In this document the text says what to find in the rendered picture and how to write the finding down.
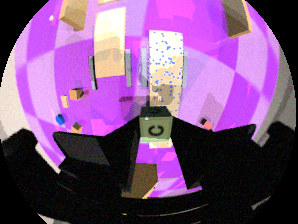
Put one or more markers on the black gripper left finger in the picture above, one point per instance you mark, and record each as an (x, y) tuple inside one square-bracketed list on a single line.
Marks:
[(116, 152)]

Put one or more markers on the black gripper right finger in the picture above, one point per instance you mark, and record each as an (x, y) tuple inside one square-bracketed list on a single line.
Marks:
[(198, 150)]

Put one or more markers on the olive green labelled cube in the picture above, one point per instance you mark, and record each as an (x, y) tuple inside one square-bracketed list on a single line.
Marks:
[(156, 124)]

